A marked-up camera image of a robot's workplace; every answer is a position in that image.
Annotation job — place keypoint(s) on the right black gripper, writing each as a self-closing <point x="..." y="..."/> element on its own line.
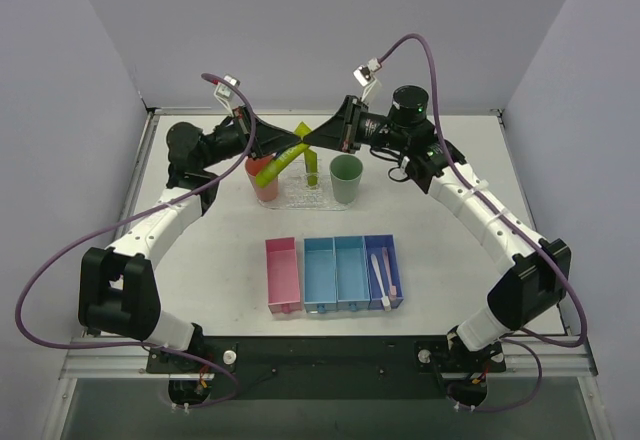
<point x="355" y="125"/>

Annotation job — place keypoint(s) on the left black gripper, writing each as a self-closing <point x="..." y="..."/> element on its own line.
<point x="245" y="127"/>

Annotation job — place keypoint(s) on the yellow-green toothpaste tube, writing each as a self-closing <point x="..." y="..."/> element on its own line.
<point x="311" y="168"/>
<point x="275" y="166"/>

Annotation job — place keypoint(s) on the green plastic cup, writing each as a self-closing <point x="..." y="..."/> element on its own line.
<point x="345" y="172"/>

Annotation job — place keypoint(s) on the clear textured plastic box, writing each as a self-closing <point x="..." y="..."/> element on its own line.
<point x="294" y="192"/>

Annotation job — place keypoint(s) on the pink toothbrush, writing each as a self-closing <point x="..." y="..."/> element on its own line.
<point x="392" y="290"/>

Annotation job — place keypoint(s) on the white toothbrush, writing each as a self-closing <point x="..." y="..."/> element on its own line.
<point x="384" y="297"/>

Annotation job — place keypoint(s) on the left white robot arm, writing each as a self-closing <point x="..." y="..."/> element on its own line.
<point x="118" y="292"/>

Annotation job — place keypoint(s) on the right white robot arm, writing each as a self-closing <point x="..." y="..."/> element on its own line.
<point x="531" y="268"/>

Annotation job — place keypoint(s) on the clear textured oval tray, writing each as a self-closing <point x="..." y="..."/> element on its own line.
<point x="277" y="205"/>

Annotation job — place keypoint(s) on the purple-blue storage bin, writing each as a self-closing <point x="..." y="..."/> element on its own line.
<point x="383" y="271"/>

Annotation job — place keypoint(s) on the light blue bin left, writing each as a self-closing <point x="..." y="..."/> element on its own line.
<point x="320" y="290"/>

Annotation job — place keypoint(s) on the light blue bin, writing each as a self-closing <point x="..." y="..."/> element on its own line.
<point x="320" y="290"/>
<point x="353" y="292"/>

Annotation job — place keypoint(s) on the pink storage bin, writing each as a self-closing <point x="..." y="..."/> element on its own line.
<point x="283" y="282"/>

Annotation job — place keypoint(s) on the light blue bin middle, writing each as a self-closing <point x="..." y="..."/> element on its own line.
<point x="353" y="292"/>

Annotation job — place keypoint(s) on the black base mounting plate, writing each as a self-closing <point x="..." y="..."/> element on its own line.
<point x="398" y="367"/>

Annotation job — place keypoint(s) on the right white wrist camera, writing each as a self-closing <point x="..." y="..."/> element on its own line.
<point x="365" y="75"/>

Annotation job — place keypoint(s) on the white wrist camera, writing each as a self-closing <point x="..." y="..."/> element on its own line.
<point x="365" y="75"/>
<point x="224" y="95"/>

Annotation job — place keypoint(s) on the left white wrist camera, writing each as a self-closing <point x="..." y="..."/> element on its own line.
<point x="224" y="95"/>

